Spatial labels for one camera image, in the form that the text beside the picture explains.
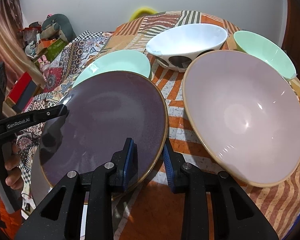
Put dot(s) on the mint green plate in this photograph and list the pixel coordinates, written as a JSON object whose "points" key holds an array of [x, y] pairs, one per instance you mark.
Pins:
{"points": [[121, 60]]}

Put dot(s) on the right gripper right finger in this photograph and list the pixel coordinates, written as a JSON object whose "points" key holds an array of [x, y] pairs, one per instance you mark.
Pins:
{"points": [[213, 199]]}

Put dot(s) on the yellow foam hoop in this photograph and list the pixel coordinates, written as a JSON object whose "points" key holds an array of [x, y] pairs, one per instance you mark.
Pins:
{"points": [[143, 11]]}

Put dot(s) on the white bowl black dots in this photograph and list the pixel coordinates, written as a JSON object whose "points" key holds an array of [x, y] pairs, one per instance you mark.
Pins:
{"points": [[177, 47]]}

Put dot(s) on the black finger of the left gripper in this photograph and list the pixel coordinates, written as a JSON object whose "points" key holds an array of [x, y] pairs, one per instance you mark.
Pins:
{"points": [[25, 120]]}

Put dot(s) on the striped curtain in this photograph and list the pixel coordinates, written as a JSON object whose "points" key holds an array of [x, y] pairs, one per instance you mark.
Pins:
{"points": [[11, 45]]}

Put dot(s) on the green box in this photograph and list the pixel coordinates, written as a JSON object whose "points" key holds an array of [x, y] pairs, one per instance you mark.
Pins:
{"points": [[50, 48]]}

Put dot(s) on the red box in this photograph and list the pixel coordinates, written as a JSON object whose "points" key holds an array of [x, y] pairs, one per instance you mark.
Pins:
{"points": [[18, 89]]}

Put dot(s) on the patterned mosaic quilt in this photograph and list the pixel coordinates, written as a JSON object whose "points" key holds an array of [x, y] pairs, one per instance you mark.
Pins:
{"points": [[63, 71]]}

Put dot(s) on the pink bunny toy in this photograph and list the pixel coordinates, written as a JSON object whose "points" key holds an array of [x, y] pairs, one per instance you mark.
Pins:
{"points": [[44, 64]]}

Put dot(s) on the pink large bowl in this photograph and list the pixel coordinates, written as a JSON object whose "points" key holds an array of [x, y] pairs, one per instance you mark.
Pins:
{"points": [[245, 114]]}

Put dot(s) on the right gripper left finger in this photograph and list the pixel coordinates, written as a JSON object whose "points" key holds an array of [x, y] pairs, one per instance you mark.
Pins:
{"points": [[59, 214]]}

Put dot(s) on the grey plush toy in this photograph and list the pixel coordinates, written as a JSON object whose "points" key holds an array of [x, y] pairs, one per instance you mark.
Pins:
{"points": [[57, 25]]}

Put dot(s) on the mint green bowl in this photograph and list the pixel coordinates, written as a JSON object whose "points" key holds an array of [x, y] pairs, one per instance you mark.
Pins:
{"points": [[264, 49]]}

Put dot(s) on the left hand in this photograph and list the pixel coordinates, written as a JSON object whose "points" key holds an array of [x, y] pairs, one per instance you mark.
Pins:
{"points": [[14, 179]]}

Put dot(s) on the dark purple plate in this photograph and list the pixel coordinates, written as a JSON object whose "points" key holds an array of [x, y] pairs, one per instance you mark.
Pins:
{"points": [[103, 111]]}

